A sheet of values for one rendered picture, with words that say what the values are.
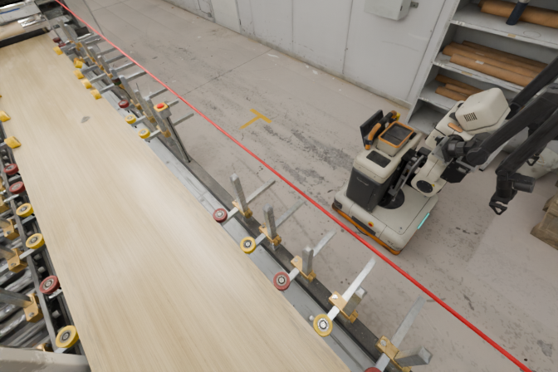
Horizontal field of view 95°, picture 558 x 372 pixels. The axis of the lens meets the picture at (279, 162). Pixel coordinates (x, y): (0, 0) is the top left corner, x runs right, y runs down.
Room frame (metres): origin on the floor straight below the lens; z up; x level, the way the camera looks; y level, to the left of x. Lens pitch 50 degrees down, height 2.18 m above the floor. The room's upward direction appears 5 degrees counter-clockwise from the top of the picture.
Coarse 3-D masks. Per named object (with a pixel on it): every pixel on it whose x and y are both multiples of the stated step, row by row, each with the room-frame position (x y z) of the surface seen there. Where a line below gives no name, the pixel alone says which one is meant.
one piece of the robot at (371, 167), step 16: (416, 144) 1.24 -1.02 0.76; (368, 160) 1.09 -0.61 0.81; (384, 160) 1.08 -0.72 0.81; (400, 160) 1.09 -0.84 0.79; (352, 176) 1.13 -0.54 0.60; (368, 176) 1.05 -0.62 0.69; (384, 176) 0.97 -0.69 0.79; (400, 176) 1.07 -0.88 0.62; (352, 192) 1.10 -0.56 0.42; (368, 192) 1.01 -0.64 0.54; (384, 192) 1.06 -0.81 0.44; (368, 208) 0.97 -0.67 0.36
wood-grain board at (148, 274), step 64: (0, 64) 2.87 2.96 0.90; (64, 64) 2.73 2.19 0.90; (64, 128) 1.64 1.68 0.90; (128, 128) 1.57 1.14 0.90; (64, 192) 1.00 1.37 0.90; (128, 192) 0.95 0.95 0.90; (64, 256) 0.57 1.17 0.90; (128, 256) 0.54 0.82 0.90; (192, 256) 0.51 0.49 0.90; (128, 320) 0.25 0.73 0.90; (192, 320) 0.22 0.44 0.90; (256, 320) 0.20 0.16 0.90
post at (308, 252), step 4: (304, 248) 0.41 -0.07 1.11; (308, 248) 0.41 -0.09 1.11; (312, 248) 0.41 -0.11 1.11; (304, 252) 0.40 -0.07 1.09; (308, 252) 0.39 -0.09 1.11; (312, 252) 0.40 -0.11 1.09; (304, 256) 0.40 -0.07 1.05; (308, 256) 0.38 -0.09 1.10; (312, 256) 0.40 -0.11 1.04; (304, 260) 0.40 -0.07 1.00; (308, 260) 0.39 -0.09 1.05; (312, 260) 0.41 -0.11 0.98; (304, 264) 0.40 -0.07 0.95; (308, 264) 0.39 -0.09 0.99; (304, 268) 0.40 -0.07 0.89; (308, 268) 0.39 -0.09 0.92; (304, 272) 0.40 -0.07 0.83; (308, 272) 0.39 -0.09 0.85
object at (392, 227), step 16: (400, 192) 1.15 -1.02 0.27; (416, 192) 1.13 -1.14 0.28; (336, 208) 1.14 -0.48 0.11; (352, 208) 1.04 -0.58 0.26; (384, 208) 1.00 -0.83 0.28; (400, 208) 0.99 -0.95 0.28; (416, 208) 0.97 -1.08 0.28; (432, 208) 1.05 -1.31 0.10; (368, 224) 0.91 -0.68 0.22; (384, 224) 0.86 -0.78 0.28; (400, 224) 0.85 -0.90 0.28; (416, 224) 0.84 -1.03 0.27; (384, 240) 0.78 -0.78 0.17; (400, 240) 0.73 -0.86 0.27
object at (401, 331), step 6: (420, 300) 0.23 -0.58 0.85; (414, 306) 0.20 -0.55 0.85; (420, 306) 0.20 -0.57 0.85; (408, 312) 0.19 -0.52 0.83; (414, 312) 0.18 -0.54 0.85; (408, 318) 0.16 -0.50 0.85; (414, 318) 0.16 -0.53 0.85; (402, 324) 0.14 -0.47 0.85; (408, 324) 0.14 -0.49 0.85; (396, 330) 0.12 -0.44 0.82; (402, 330) 0.12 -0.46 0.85; (396, 336) 0.10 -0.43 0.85; (402, 336) 0.10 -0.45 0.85; (396, 342) 0.08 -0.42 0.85; (384, 354) 0.05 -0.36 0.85; (378, 360) 0.03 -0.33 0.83; (384, 360) 0.03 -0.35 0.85; (378, 366) 0.01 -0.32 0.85; (384, 366) 0.01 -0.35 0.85
